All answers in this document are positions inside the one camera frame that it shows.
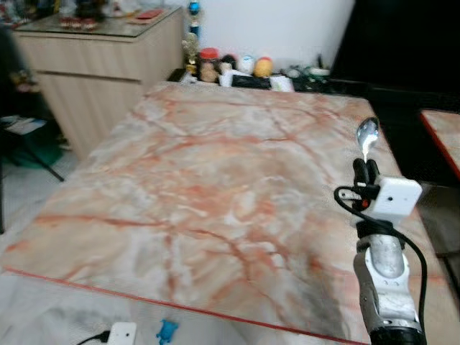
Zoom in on black folding stand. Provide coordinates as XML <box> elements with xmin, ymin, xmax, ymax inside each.
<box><xmin>0</xmin><ymin>114</ymin><xmax>66</xmax><ymax>183</ymax></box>

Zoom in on white power adapter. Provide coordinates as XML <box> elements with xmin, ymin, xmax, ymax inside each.
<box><xmin>106</xmin><ymin>322</ymin><xmax>138</xmax><ymax>345</ymax></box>

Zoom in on blue and gold trophy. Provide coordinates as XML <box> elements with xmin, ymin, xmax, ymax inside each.
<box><xmin>183</xmin><ymin>0</ymin><xmax>203</xmax><ymax>77</ymax></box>

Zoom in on small white carton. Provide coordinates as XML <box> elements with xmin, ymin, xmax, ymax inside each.
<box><xmin>270</xmin><ymin>75</ymin><xmax>296</xmax><ymax>93</ymax></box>

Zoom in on silver metal spoon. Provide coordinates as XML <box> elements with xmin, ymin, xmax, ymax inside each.
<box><xmin>356</xmin><ymin>117</ymin><xmax>381</xmax><ymax>163</ymax></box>

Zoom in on marble side table red edge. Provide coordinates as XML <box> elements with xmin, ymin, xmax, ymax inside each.
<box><xmin>420</xmin><ymin>109</ymin><xmax>460</xmax><ymax>180</ymax></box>

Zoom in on red lidded jar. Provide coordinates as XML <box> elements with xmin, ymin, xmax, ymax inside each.
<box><xmin>198</xmin><ymin>47</ymin><xmax>221</xmax><ymax>84</ymax></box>

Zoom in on white round figurine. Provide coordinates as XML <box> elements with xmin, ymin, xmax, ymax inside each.
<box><xmin>237</xmin><ymin>55</ymin><xmax>255</xmax><ymax>75</ymax></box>

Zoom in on light wooden cabinet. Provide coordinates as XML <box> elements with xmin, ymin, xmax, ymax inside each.
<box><xmin>13</xmin><ymin>6</ymin><xmax>187</xmax><ymax>160</ymax></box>

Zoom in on yellow round figurine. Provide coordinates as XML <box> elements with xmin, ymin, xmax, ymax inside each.
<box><xmin>253</xmin><ymin>56</ymin><xmax>275</xmax><ymax>78</ymax></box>

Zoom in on red flat item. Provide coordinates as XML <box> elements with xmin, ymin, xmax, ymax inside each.
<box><xmin>135</xmin><ymin>8</ymin><xmax>165</xmax><ymax>22</ymax></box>

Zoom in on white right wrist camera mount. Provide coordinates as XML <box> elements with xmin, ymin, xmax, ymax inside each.
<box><xmin>366</xmin><ymin>176</ymin><xmax>424</xmax><ymax>224</ymax></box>

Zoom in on small blue toy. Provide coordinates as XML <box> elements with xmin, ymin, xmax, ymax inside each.
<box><xmin>156</xmin><ymin>320</ymin><xmax>180</xmax><ymax>345</ymax></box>

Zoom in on black adapter cable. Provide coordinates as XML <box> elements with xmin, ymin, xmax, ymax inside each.
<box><xmin>75</xmin><ymin>330</ymin><xmax>110</xmax><ymax>345</ymax></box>

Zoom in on black flat box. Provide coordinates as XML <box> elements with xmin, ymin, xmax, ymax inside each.
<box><xmin>231</xmin><ymin>74</ymin><xmax>273</xmax><ymax>91</ymax></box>

